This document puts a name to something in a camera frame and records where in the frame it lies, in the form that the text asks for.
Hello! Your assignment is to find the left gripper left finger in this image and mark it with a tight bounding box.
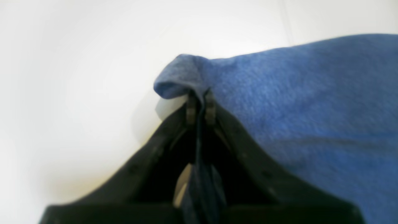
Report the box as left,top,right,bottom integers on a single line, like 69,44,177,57
39,91,199,224

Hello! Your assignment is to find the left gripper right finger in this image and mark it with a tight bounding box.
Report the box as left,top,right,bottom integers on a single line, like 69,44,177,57
204,91,364,224

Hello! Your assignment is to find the blue grey T-shirt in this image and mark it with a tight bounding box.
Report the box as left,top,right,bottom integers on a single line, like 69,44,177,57
154,34,398,224

